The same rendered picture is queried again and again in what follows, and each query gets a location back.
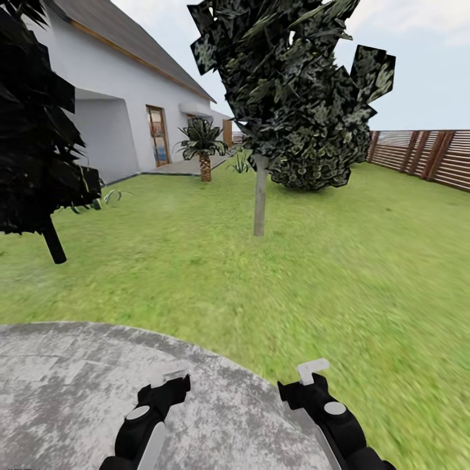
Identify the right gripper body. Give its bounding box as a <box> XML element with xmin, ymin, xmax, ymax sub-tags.
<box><xmin>285</xmin><ymin>375</ymin><xmax>329</xmax><ymax>410</ymax></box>

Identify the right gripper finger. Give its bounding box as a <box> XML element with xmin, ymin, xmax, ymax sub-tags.
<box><xmin>277</xmin><ymin>382</ymin><xmax>287</xmax><ymax>401</ymax></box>

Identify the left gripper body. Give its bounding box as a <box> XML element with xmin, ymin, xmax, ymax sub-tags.
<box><xmin>138</xmin><ymin>378</ymin><xmax>186</xmax><ymax>410</ymax></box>

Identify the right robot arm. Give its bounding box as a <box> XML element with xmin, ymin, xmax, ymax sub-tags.
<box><xmin>277</xmin><ymin>358</ymin><xmax>396</xmax><ymax>470</ymax></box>

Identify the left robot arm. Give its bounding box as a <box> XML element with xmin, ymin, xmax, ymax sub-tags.
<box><xmin>99</xmin><ymin>360</ymin><xmax>191</xmax><ymax>470</ymax></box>

